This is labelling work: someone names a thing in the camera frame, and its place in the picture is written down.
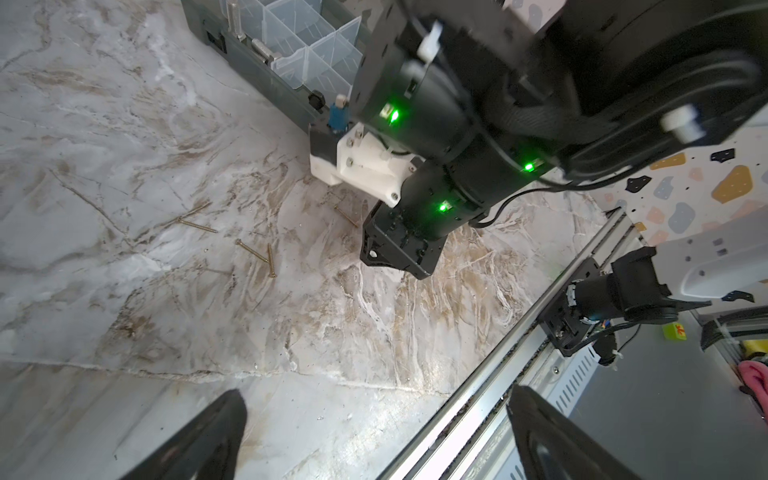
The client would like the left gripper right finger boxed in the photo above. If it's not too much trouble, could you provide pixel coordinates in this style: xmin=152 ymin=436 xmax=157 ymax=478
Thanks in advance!
xmin=506 ymin=385 xmax=639 ymax=480

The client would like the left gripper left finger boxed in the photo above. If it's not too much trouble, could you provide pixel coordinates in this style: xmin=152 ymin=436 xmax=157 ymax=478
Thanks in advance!
xmin=124 ymin=389 xmax=247 ymax=479

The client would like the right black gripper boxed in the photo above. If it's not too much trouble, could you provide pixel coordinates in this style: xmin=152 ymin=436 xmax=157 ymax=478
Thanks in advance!
xmin=361 ymin=166 xmax=480 ymax=280

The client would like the clear plastic organizer box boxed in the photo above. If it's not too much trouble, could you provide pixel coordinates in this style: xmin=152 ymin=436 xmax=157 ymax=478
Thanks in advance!
xmin=181 ymin=0 xmax=371 ymax=131

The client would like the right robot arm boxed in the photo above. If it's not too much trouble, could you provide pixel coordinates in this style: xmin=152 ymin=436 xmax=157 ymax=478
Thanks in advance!
xmin=351 ymin=1 xmax=767 ymax=279

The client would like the brass wood screw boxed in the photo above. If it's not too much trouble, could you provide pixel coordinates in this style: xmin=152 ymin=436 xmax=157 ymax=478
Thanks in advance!
xmin=334 ymin=205 xmax=360 ymax=229
xmin=235 ymin=239 xmax=270 ymax=264
xmin=175 ymin=219 xmax=219 ymax=234
xmin=267 ymin=244 xmax=277 ymax=278

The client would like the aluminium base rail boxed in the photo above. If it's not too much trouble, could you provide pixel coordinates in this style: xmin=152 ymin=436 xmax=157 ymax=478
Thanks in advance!
xmin=380 ymin=209 xmax=634 ymax=479

